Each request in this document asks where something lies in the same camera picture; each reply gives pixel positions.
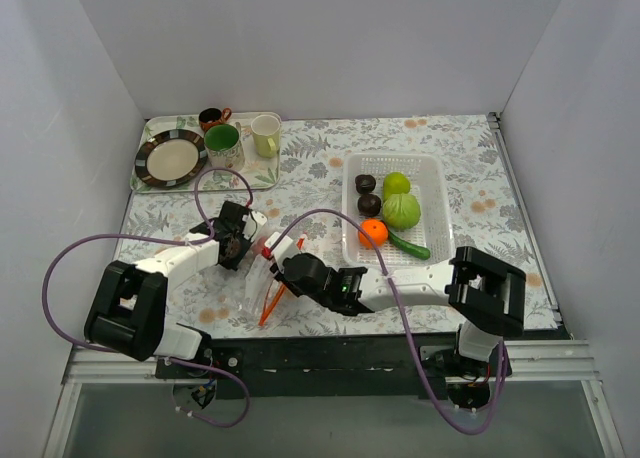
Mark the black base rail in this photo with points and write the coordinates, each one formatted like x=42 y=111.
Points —
x=365 y=365

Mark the green floral mug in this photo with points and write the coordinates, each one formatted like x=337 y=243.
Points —
x=224 y=146

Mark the fake dark purple plum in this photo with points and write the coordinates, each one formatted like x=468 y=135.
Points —
x=365 y=184

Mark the fake green cabbage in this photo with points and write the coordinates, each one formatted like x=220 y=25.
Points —
x=401 y=211

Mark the fake green lime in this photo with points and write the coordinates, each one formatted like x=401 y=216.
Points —
x=395 y=183

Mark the clear zip top bag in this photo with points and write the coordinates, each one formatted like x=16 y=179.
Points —
x=251 y=291

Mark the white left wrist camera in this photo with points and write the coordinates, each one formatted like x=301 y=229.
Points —
x=254 y=223

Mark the floral tablecloth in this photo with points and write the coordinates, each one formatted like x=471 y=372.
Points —
x=306 y=193

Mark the brown striped plate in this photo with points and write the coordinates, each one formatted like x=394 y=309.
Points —
x=170 y=158

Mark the fake orange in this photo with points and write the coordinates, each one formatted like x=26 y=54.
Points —
x=373 y=232

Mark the fake green cucumber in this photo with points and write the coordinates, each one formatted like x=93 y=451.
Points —
x=416 y=251

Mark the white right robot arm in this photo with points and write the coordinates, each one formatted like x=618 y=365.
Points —
x=488 y=292

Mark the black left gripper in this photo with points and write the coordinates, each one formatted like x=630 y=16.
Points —
x=239 y=223

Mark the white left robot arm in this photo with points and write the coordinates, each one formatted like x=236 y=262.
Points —
x=128 y=314

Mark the pale yellow mug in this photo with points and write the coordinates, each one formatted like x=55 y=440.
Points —
x=266 y=133

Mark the small brown orange cup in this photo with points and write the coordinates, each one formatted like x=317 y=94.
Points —
x=212 y=117

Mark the white plastic basket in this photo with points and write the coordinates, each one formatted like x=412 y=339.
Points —
x=424 y=172

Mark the floral serving tray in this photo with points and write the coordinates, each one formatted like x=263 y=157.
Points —
x=261 y=173

